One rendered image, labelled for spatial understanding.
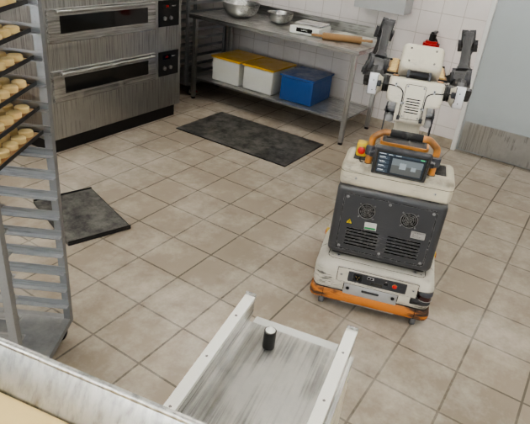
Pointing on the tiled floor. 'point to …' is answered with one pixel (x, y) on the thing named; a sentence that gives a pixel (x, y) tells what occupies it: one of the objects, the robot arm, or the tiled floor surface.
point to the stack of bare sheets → (86, 216)
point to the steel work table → (258, 24)
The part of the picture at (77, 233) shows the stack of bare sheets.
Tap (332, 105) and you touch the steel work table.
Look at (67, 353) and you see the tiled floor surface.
